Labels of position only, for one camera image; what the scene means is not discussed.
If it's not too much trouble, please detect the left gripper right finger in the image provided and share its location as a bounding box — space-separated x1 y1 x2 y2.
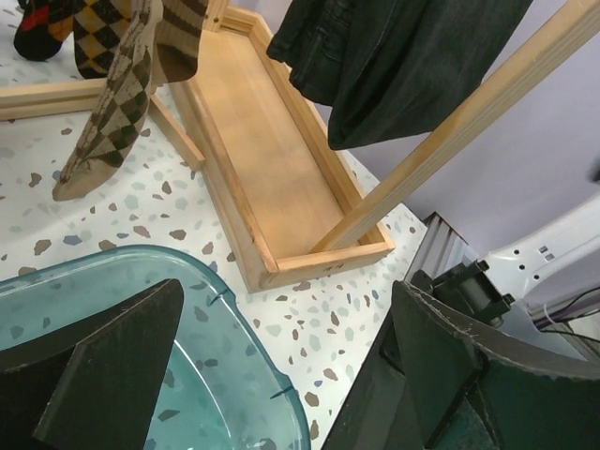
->
323 281 599 449

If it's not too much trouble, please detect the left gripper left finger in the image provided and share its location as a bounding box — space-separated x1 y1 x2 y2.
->
1 279 183 449

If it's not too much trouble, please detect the beige brown argyle sock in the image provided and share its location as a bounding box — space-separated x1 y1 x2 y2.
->
52 1 162 202

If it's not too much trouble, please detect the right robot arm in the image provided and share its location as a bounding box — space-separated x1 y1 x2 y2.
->
411 195 599 327

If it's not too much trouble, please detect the blue transparent plastic basin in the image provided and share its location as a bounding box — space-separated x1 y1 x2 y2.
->
1 245 310 449

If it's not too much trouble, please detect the wooden clothes rack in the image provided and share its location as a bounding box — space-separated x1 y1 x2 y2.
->
0 0 600 294

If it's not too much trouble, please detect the black garment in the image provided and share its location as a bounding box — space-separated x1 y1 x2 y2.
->
266 0 532 150

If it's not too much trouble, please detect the black multicolour argyle sock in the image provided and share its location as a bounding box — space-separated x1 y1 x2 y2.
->
13 1 87 62

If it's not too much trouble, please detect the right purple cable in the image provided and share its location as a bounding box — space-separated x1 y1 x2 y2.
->
538 288 600 337

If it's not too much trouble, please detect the aluminium rail frame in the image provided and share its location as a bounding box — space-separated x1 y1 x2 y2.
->
405 213 599 360

